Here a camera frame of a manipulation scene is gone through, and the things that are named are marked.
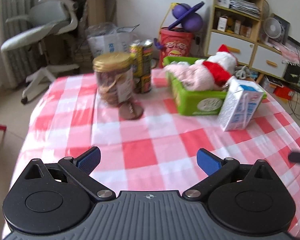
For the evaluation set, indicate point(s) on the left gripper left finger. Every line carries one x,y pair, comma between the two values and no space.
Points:
78,170

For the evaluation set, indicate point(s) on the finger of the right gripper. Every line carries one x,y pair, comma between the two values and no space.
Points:
294,157

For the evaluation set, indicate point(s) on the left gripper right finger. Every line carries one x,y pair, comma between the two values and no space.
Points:
218,172

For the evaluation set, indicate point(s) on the grey fuzzy cloth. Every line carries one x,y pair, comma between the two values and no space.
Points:
242,72

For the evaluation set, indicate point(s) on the white plush santa toy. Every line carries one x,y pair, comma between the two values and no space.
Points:
221,66

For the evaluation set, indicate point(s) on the pink checkered tablecloth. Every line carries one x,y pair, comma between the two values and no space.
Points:
157,151

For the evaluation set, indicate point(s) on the green plastic bin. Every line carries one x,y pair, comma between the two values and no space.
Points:
195,103

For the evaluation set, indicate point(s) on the white blue milk carton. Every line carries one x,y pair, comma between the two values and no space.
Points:
241,102

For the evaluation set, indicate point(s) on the gold lid cookie jar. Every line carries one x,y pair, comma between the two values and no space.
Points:
114,77

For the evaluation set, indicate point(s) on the small white desk fan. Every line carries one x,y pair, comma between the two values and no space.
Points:
272,29

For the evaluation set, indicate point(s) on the red chips bucket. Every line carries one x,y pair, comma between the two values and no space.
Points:
175,42

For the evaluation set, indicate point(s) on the black yellow tin can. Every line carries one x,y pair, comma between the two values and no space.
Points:
142,55

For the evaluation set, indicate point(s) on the wooden shelf cabinet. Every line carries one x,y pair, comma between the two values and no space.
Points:
239,30

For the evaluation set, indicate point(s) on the purple bounce ball toy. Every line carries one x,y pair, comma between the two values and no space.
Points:
187,17

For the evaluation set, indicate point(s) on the grey office chair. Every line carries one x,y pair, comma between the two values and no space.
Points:
47,18

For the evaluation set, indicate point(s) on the wooden desk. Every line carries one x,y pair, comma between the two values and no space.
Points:
96,12

